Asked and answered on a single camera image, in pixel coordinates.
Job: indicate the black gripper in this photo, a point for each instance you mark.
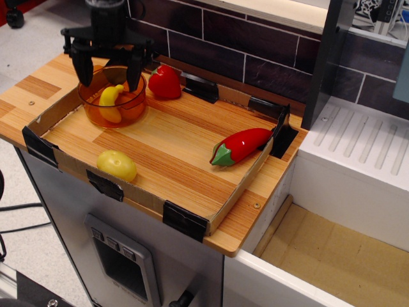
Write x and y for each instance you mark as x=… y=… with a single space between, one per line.
x=108 y=36

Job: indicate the yellow toy banana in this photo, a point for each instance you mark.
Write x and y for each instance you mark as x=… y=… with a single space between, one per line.
x=107 y=103

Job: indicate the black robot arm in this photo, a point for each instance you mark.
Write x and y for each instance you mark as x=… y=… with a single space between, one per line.
x=105 y=4

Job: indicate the orange transparent plastic pot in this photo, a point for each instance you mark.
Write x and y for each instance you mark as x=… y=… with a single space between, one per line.
x=131 y=104

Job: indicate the red toy strawberry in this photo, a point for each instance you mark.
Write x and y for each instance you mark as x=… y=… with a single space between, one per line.
x=164 y=82

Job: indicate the black caster wheel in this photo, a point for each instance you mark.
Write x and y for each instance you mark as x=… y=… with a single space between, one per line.
x=15 y=18

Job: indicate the yellow toy potato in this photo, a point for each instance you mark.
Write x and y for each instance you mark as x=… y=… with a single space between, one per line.
x=118 y=164

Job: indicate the red toy chili pepper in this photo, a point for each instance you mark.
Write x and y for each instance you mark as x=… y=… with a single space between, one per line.
x=238 y=146

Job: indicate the grey toy oven front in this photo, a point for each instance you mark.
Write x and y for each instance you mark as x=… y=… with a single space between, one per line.
x=127 y=263

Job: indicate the white toy sink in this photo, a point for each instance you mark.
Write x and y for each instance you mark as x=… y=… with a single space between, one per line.
x=336 y=231

